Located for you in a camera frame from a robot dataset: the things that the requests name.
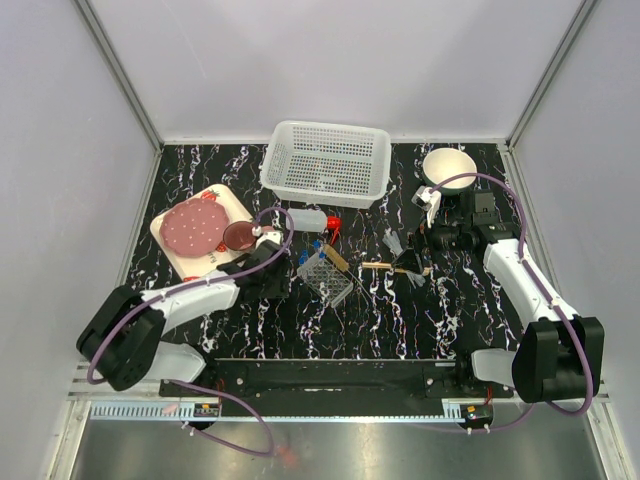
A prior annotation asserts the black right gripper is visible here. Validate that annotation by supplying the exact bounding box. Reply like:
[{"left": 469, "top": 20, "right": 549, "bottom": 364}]
[{"left": 391, "top": 207, "right": 472, "bottom": 275}]

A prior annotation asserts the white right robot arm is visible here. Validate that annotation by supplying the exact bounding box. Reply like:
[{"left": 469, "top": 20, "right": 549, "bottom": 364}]
[{"left": 393, "top": 186, "right": 605, "bottom": 404}]

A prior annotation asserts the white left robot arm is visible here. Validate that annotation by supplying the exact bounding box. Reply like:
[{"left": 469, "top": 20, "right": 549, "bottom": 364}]
[{"left": 76, "top": 240, "right": 288, "bottom": 396}]

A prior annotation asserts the clear plastic pipettes bundle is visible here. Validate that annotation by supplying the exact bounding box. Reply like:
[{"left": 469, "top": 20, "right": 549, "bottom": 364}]
[{"left": 382, "top": 230, "right": 426, "bottom": 288}]

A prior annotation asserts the translucent pink mug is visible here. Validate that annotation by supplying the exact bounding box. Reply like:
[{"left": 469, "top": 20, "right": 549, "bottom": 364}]
[{"left": 222, "top": 221, "right": 260, "bottom": 252}]

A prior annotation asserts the wooden stick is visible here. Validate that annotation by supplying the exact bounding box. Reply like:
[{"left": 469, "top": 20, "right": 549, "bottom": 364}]
[{"left": 361, "top": 262, "right": 431, "bottom": 276}]

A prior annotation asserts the brown bristle tube brush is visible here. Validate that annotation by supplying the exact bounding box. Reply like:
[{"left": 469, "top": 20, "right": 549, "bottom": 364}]
[{"left": 323, "top": 244, "right": 372, "bottom": 301}]

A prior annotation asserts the clear acrylic tube rack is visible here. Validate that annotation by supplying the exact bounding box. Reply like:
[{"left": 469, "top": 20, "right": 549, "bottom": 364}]
[{"left": 297, "top": 252, "right": 353, "bottom": 308}]

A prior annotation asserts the white wash bottle red cap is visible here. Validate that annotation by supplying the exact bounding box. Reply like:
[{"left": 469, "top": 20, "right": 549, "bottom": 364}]
[{"left": 286, "top": 208, "right": 341, "bottom": 233}]

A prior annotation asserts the pink polka dot plate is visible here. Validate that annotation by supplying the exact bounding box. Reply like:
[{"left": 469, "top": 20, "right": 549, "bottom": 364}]
[{"left": 159, "top": 198, "right": 230, "bottom": 258}]

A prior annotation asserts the cream and green bowl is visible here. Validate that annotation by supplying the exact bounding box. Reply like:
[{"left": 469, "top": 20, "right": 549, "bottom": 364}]
[{"left": 421, "top": 148, "right": 477, "bottom": 196}]

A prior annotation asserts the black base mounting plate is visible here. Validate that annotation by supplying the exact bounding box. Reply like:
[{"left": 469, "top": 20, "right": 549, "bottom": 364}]
[{"left": 193, "top": 359, "right": 514, "bottom": 418}]

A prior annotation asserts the white perforated plastic basket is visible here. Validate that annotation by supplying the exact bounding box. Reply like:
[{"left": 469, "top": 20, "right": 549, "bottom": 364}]
[{"left": 260, "top": 121, "right": 392, "bottom": 209}]

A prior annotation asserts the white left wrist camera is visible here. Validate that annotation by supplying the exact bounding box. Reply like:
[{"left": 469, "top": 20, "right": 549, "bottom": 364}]
[{"left": 251, "top": 226, "right": 282, "bottom": 247}]

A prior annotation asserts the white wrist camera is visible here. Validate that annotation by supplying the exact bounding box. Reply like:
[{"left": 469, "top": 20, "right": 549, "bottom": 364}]
[
  {"left": 251, "top": 226, "right": 282, "bottom": 247},
  {"left": 411, "top": 186, "right": 442, "bottom": 228}
]

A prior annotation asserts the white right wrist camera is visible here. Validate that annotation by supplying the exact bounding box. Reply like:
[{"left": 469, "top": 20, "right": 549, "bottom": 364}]
[{"left": 411, "top": 186, "right": 442, "bottom": 228}]

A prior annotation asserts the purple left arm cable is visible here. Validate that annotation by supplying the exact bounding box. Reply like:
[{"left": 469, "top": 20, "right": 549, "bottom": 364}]
[{"left": 87, "top": 206, "right": 296, "bottom": 457}]

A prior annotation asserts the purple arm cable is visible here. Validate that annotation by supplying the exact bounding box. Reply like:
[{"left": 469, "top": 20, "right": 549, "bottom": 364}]
[
  {"left": 429, "top": 172, "right": 597, "bottom": 434},
  {"left": 87, "top": 206, "right": 296, "bottom": 457}
]

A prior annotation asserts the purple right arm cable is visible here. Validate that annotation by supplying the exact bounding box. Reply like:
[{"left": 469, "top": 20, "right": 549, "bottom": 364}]
[{"left": 429, "top": 172, "right": 597, "bottom": 434}]

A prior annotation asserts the slotted cable duct rail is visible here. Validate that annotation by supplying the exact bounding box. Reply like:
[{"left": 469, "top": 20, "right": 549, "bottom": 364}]
[{"left": 90, "top": 401, "right": 220, "bottom": 422}]

